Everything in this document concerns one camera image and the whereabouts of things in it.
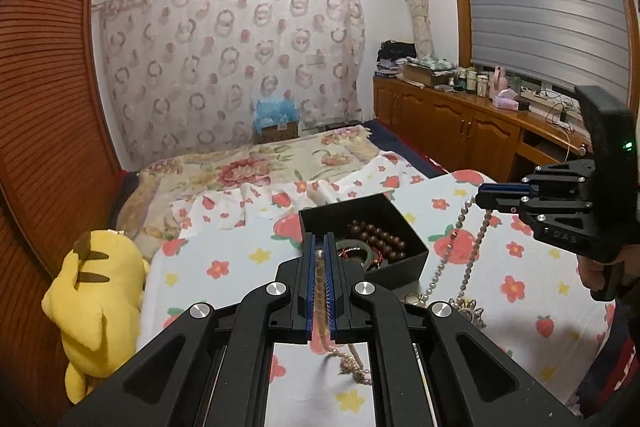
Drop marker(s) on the brown box on sideboard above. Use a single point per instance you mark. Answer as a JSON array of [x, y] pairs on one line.
[[428, 70]]

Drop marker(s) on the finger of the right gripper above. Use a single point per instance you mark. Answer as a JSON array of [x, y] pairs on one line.
[[506, 190], [500, 204]]

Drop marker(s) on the pile of folded clothes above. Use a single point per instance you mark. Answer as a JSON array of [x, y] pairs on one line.
[[391, 55]]

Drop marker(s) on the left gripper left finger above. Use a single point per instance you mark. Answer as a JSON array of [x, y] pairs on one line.
[[209, 367]]

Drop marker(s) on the person's right hand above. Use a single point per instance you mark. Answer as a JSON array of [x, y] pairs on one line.
[[591, 272]]

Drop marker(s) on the wooden sideboard cabinet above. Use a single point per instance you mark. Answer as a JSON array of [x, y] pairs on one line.
[[462, 131]]

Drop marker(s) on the circle pattern lace curtain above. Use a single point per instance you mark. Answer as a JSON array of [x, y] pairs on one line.
[[185, 76]]

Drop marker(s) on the pink tissue box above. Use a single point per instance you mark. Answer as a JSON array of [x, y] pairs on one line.
[[506, 99]]

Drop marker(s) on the pink rabbit figurine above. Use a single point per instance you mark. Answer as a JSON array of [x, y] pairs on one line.
[[498, 82]]

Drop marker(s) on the floral bed quilt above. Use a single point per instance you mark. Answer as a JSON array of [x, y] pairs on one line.
[[147, 218]]

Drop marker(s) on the black jewelry box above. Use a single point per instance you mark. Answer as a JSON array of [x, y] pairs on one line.
[[399, 253]]

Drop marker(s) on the silver bangle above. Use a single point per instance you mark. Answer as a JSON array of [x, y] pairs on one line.
[[414, 299]]

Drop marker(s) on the wooden louvered wardrobe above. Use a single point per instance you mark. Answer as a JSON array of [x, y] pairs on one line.
[[59, 178]]

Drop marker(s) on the strawberry print tablecloth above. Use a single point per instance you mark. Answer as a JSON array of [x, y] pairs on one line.
[[535, 308]]

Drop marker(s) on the green jade bangle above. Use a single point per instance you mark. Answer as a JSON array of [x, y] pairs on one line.
[[355, 250]]

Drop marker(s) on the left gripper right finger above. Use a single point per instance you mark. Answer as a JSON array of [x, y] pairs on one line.
[[430, 366]]

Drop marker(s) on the blue wrapped cardboard box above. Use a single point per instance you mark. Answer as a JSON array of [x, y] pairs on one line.
[[276, 120]]

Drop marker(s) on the yellow pikachu plush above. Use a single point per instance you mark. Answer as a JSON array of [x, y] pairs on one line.
[[96, 301]]

